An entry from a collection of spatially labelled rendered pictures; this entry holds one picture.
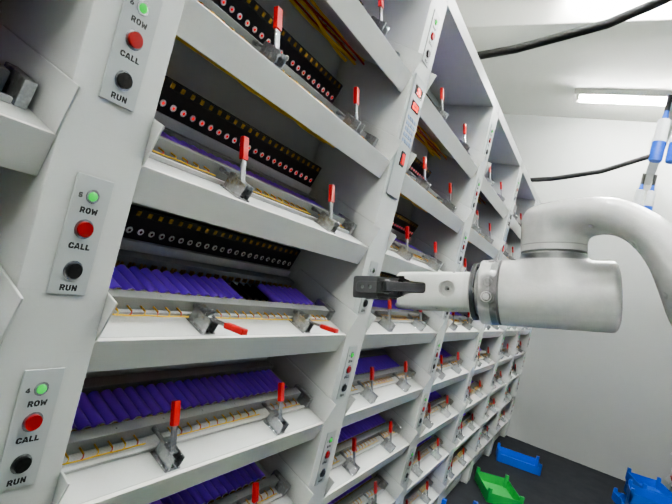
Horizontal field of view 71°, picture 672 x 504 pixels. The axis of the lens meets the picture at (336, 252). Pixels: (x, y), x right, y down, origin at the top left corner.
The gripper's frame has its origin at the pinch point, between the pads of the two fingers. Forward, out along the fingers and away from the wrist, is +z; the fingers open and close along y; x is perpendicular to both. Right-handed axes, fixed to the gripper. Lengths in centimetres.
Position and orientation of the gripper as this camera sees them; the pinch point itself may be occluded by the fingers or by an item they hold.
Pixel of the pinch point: (372, 288)
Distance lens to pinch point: 70.2
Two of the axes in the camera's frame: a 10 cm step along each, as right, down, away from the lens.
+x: 0.6, -9.9, 1.3
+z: -8.8, 0.0, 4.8
